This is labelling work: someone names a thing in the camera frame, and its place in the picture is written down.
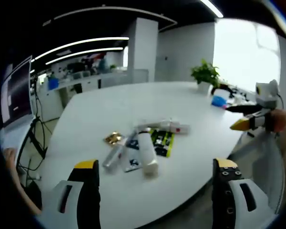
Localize white counter cabinets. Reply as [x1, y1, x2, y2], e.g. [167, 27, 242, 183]
[37, 68, 150, 121]

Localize dark blue silver skincare sachet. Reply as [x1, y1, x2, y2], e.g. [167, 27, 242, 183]
[123, 137, 143, 173]

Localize monitor stand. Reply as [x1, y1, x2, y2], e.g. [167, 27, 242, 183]
[16, 116, 48, 167]

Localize white pump bottle red collar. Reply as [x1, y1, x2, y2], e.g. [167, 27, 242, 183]
[134, 120, 172, 131]

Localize blue white tissue box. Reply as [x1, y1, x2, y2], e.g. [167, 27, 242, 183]
[211, 89, 227, 108]

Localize large white skincare tube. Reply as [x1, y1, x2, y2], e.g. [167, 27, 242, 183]
[137, 132, 160, 179]

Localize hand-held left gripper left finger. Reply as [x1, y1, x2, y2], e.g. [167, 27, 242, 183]
[46, 159, 101, 229]

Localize potted green plant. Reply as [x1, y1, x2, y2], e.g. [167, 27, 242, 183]
[190, 59, 221, 95]

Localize green black skincare sachet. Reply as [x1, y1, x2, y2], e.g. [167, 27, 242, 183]
[149, 128, 176, 157]

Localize curved ceiling light strip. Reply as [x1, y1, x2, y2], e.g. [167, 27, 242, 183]
[45, 47, 124, 65]
[31, 37, 130, 62]

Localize computer monitor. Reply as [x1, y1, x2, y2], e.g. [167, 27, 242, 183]
[0, 56, 36, 131]

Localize blue storage bin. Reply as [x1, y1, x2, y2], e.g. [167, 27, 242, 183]
[47, 77, 60, 91]

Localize black hanging cable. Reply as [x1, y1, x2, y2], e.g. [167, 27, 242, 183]
[30, 80, 43, 120]

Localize white skincare bottle clear cap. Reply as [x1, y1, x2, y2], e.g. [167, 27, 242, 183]
[168, 121, 191, 135]
[102, 145, 125, 174]

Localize gold skincare sachet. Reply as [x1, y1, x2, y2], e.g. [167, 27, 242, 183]
[102, 131, 123, 145]

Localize straight ceiling light strip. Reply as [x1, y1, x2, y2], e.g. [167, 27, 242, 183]
[200, 0, 224, 19]

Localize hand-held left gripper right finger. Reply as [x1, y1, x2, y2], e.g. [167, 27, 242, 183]
[211, 157, 270, 229]

